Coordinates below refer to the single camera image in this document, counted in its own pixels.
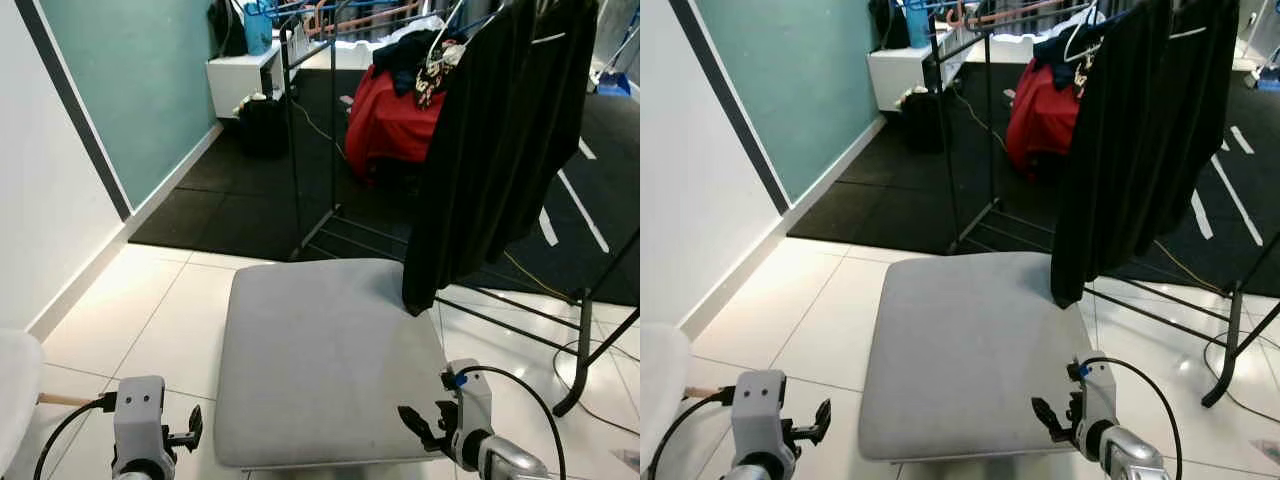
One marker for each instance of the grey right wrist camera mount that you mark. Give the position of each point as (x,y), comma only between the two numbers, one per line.
(1098,400)
(473,405)

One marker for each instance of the small blue box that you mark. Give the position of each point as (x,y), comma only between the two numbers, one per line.
(1268,80)
(614,84)

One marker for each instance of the light wooden stick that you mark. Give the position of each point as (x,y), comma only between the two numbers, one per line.
(65,400)
(705,391)

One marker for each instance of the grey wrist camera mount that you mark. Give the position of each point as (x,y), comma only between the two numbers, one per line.
(760,412)
(1098,400)
(473,405)
(138,420)

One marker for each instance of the black bag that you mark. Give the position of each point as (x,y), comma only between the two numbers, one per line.
(262,128)
(922,122)

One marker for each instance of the white clothes hanger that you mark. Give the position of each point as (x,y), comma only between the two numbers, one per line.
(445,35)
(1080,28)

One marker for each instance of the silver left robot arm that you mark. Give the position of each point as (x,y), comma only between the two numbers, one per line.
(760,470)
(140,472)

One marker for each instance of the black hanging garment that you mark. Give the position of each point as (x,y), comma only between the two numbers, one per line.
(1140,140)
(500,140)

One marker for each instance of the red cloth heap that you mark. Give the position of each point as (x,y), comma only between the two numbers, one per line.
(395,125)
(1040,115)

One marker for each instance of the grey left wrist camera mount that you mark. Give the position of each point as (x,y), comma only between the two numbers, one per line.
(760,412)
(138,420)

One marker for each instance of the black metal clothes rack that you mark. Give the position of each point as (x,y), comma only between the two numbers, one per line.
(988,140)
(333,150)

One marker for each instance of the white low cabinet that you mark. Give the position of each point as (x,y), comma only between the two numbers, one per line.
(895,72)
(240,80)

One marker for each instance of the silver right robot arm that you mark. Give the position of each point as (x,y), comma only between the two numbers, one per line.
(1130,452)
(510,460)

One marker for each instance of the black floor mat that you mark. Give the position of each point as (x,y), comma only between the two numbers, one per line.
(250,200)
(890,190)

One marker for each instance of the grey cushioned chair seat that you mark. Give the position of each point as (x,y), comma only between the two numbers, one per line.
(960,350)
(320,360)

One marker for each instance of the dark blue garment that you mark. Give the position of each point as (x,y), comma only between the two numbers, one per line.
(405,60)
(1058,52)

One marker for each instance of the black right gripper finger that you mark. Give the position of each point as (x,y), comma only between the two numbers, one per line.
(444,410)
(1074,402)
(1047,416)
(414,424)

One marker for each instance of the blue bag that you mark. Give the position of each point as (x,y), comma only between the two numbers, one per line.
(918,22)
(258,25)

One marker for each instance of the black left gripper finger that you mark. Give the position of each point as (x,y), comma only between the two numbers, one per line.
(197,422)
(823,414)

